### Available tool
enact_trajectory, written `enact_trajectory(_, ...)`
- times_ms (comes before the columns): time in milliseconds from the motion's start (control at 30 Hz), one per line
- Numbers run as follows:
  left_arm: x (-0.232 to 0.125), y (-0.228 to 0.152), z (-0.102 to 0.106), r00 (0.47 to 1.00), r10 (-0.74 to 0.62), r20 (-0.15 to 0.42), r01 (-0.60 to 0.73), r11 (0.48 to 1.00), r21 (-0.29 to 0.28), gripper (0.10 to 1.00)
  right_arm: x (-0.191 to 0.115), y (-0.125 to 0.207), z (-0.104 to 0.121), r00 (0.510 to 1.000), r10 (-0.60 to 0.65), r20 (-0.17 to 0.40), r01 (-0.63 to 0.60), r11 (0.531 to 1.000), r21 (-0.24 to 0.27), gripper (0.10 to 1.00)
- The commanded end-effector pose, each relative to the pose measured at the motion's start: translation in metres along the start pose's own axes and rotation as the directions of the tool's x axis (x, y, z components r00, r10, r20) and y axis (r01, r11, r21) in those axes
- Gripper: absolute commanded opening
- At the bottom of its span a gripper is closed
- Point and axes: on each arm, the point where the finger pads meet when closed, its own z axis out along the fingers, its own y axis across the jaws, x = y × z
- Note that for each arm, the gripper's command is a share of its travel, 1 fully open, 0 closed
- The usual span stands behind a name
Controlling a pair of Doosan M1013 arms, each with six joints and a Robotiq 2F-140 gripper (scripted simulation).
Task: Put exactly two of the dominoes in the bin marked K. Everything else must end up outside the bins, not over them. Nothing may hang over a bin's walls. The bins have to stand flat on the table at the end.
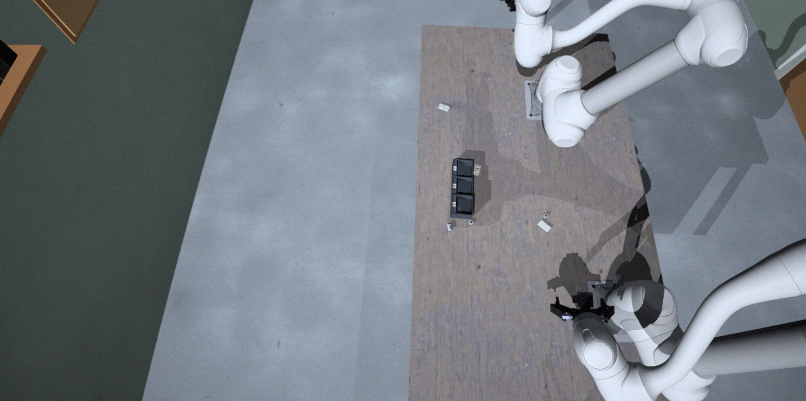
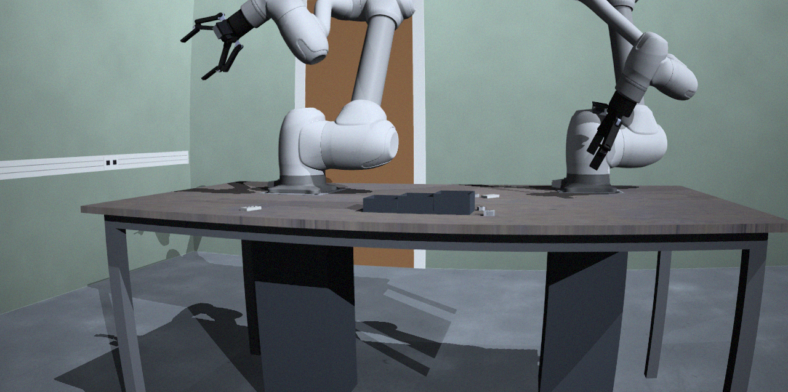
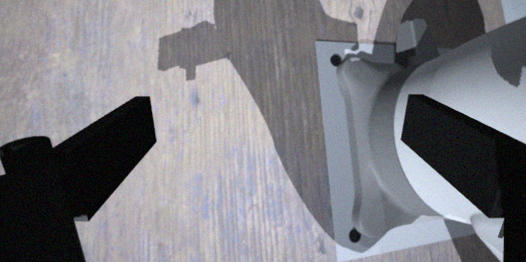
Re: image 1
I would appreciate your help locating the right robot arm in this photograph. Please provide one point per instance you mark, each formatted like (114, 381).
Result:
(715, 35)

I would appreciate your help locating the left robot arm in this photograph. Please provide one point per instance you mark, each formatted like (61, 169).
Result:
(647, 311)

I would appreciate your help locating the dark grey three-compartment bin rack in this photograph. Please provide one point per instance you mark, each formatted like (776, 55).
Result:
(462, 183)

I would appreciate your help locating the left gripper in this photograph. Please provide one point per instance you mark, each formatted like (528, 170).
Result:
(605, 312)

